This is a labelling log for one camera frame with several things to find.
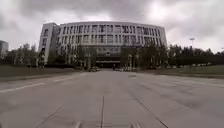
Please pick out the vehicle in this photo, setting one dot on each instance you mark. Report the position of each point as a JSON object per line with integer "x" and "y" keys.
{"x": 94, "y": 69}
{"x": 120, "y": 69}

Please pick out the grey concrete pavement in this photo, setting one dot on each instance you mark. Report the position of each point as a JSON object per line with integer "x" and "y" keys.
{"x": 110, "y": 96}

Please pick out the lamp pole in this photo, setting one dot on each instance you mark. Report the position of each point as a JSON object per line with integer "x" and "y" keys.
{"x": 192, "y": 42}

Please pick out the grass strip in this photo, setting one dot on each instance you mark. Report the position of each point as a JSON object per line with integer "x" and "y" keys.
{"x": 200, "y": 70}
{"x": 26, "y": 71}

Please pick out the row of trees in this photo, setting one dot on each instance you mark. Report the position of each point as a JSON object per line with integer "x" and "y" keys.
{"x": 193, "y": 56}
{"x": 23, "y": 55}

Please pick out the curved grey building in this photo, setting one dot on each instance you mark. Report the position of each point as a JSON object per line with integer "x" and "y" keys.
{"x": 106, "y": 33}

